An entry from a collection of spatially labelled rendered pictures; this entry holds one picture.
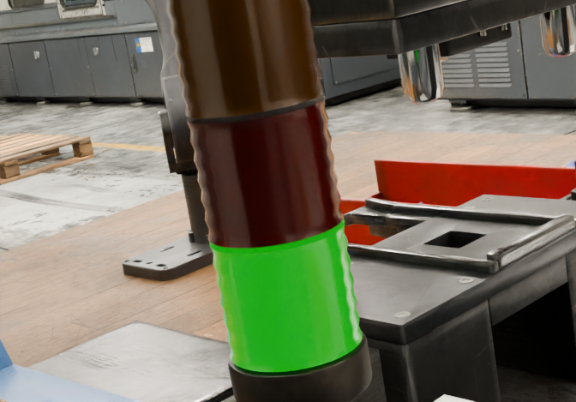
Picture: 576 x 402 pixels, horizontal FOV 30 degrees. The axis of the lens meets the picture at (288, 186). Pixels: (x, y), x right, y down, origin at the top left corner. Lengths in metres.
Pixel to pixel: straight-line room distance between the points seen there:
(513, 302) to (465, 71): 6.00
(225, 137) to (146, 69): 8.99
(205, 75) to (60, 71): 10.32
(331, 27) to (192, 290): 0.42
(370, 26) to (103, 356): 0.33
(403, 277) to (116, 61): 9.12
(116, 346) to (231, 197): 0.46
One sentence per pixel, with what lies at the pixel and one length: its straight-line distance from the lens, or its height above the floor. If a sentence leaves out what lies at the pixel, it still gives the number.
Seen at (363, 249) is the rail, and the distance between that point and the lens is 0.60.
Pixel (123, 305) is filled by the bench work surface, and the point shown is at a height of 0.90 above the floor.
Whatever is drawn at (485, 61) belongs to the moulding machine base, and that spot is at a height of 0.31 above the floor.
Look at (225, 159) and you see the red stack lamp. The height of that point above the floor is 1.11.
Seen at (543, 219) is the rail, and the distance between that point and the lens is 0.62.
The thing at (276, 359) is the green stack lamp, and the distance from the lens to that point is 0.29.
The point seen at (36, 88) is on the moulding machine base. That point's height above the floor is 0.17.
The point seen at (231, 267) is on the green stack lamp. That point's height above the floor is 1.08.
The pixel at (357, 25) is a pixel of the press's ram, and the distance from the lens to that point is 0.50.
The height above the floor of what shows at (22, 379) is 0.92.
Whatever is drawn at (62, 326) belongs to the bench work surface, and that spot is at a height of 0.90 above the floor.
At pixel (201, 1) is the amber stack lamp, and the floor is 1.15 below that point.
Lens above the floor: 1.16
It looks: 13 degrees down
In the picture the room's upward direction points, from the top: 10 degrees counter-clockwise
